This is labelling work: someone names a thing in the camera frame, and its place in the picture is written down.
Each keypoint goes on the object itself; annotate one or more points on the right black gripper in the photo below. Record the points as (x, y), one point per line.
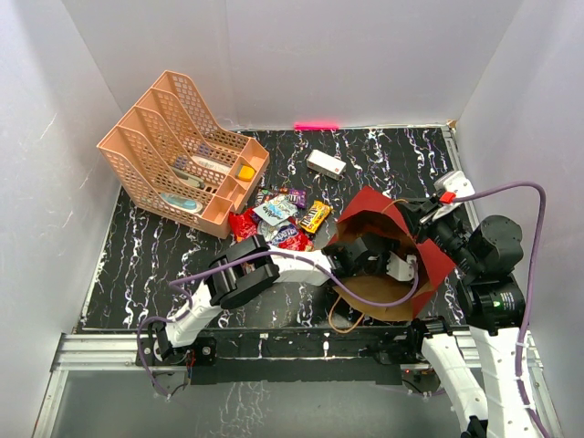
(414, 210)

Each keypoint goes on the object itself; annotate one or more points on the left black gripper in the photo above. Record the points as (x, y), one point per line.
(390, 246)

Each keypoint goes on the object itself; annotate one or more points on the red brown paper bag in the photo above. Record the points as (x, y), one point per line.
(385, 275)

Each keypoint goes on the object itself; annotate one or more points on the yellow peanut candy packet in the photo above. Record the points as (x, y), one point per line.
(315, 217)

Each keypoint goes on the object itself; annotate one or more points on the purple candy packet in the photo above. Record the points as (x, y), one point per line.
(297, 197)

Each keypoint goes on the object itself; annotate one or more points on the brown chocolate candy packet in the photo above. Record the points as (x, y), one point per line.
(264, 194)

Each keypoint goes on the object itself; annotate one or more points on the red candy bag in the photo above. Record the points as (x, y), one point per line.
(245, 225)

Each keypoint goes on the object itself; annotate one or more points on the silver blue snack wrapper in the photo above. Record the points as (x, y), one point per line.
(276, 234)

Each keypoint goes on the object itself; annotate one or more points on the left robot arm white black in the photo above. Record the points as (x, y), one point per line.
(247, 269)

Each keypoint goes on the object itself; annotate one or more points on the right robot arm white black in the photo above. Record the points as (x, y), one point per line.
(495, 310)

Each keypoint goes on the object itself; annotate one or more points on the small white red box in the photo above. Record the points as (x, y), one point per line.
(325, 164)

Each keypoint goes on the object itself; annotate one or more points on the orange yellow block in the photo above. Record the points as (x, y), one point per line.
(245, 173)

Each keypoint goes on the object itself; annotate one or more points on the white packet in organizer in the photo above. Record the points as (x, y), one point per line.
(211, 164)

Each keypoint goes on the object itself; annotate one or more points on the blue white item in organizer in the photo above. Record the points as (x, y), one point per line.
(188, 205)

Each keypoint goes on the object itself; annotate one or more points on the pink plastic file organizer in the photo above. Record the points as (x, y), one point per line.
(151, 147)

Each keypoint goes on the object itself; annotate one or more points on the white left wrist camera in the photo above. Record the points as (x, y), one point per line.
(401, 269)

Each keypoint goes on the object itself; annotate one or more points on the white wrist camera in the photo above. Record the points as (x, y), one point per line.
(450, 189)
(401, 269)

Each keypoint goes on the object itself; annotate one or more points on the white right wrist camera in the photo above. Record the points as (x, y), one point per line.
(450, 189)

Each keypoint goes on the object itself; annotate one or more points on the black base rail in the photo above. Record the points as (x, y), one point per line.
(384, 355)

